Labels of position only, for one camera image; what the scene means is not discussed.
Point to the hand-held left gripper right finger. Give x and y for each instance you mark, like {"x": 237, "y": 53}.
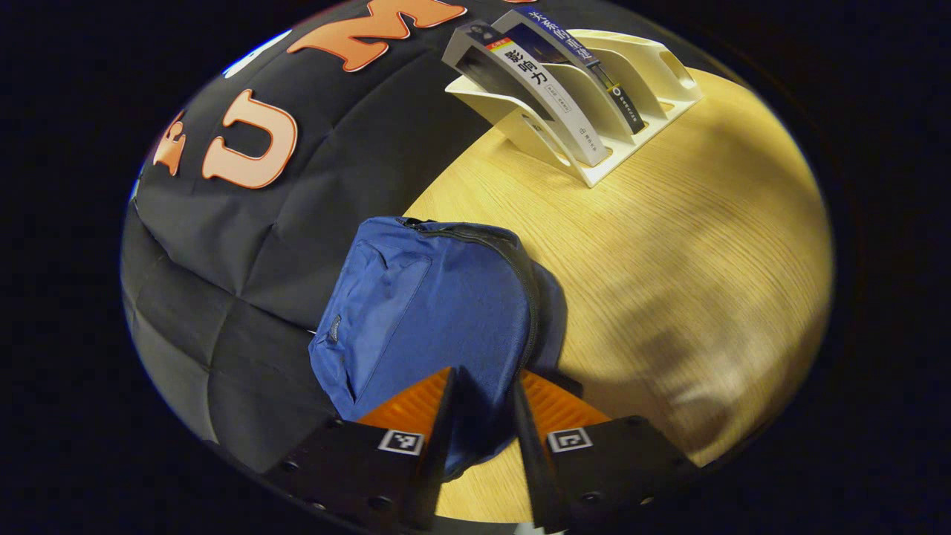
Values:
{"x": 535, "y": 461}

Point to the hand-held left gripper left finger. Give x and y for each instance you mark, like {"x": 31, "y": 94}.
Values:
{"x": 438, "y": 446}

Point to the blue schoolbag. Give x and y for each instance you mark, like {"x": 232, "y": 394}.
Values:
{"x": 431, "y": 312}

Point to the white spine book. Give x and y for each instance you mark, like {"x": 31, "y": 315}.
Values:
{"x": 546, "y": 85}

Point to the white bookshelf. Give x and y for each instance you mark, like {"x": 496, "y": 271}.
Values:
{"x": 631, "y": 52}

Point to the blue spine book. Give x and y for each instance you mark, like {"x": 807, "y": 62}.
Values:
{"x": 565, "y": 41}

